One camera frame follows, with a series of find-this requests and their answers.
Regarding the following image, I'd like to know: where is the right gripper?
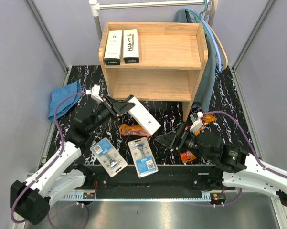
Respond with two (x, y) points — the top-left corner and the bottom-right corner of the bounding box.
(155, 122), (213, 162)

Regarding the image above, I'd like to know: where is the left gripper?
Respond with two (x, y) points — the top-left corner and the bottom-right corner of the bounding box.
(88, 95), (135, 133)

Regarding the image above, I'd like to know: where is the white h razor box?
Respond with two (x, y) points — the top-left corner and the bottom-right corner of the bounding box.
(126, 95), (161, 135)
(104, 30), (123, 65)

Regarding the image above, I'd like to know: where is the white Harry's razor box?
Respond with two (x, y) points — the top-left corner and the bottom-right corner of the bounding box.
(123, 29), (139, 64)

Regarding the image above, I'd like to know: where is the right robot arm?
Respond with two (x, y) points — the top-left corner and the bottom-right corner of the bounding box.
(156, 124), (287, 207)

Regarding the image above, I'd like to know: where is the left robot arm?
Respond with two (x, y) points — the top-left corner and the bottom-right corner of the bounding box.
(10, 95), (135, 225)

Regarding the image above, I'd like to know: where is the wooden two-tier shelf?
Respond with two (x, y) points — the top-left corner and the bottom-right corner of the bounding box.
(98, 22), (208, 121)

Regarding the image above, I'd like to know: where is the white H razor box on shelf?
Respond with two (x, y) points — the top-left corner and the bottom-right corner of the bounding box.
(104, 30), (123, 65)

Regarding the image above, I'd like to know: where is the orange razor pack horizontal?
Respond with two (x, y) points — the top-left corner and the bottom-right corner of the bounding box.
(119, 124), (149, 137)

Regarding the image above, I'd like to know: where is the orange razor pack lower right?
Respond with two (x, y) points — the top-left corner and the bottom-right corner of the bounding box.
(180, 150), (196, 163)

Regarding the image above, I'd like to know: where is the orange razor pack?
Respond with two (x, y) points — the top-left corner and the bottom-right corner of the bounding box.
(195, 114), (216, 136)
(180, 150), (196, 163)

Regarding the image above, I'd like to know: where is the Gillette blister pack centre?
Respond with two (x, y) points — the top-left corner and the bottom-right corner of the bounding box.
(128, 137), (159, 178)

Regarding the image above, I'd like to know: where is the gillette blister pack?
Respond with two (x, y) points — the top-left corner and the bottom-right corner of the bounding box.
(91, 138), (128, 177)
(128, 137), (159, 178)

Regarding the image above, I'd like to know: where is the orange razor pack upper right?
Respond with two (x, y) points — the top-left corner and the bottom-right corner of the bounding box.
(195, 114), (216, 136)

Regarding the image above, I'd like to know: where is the teal hanging garment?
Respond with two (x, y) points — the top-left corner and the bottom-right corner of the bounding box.
(173, 8), (216, 112)

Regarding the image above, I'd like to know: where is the Gillette blister pack left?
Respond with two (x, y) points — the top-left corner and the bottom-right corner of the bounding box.
(91, 138), (128, 177)

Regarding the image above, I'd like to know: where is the blue bucket hat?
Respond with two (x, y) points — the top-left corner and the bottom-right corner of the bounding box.
(48, 81), (82, 121)

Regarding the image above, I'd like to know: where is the light blue hanger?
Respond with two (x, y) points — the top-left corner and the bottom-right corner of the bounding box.
(185, 8), (223, 73)

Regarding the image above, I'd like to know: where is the metal clothes rack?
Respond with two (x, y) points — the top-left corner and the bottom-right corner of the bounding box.
(89, 0), (218, 42)

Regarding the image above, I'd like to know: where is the green hanger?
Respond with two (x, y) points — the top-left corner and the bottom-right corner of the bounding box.
(185, 0), (211, 35)

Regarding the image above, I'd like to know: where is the wooden hanger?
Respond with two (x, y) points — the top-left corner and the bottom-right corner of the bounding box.
(204, 0), (228, 70)

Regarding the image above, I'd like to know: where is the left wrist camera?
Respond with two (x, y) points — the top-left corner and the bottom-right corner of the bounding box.
(85, 84), (103, 103)

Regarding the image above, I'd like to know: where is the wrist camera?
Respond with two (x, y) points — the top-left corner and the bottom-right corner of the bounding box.
(85, 84), (103, 103)
(190, 112), (203, 134)

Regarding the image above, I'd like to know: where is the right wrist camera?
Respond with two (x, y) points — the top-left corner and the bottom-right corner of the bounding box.
(190, 112), (203, 134)

